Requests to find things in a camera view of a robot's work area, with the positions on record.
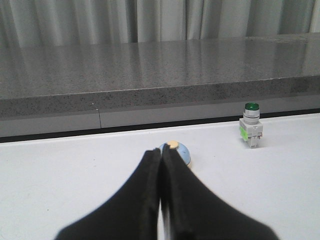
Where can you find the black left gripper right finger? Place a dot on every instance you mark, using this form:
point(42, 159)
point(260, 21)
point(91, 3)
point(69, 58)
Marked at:
point(192, 212)

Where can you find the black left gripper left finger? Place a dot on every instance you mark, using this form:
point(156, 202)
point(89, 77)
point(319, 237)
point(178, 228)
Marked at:
point(130, 214)

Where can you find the blue call bell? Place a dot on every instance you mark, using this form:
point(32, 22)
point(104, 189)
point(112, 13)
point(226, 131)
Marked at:
point(181, 149)

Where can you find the grey stone counter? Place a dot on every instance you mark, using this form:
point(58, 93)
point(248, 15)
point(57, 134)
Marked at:
point(76, 78)

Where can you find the grey curtain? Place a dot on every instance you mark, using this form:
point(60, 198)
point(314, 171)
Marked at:
point(29, 23)

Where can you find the green pushbutton switch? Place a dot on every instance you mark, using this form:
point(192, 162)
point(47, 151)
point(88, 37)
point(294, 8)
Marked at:
point(251, 129)

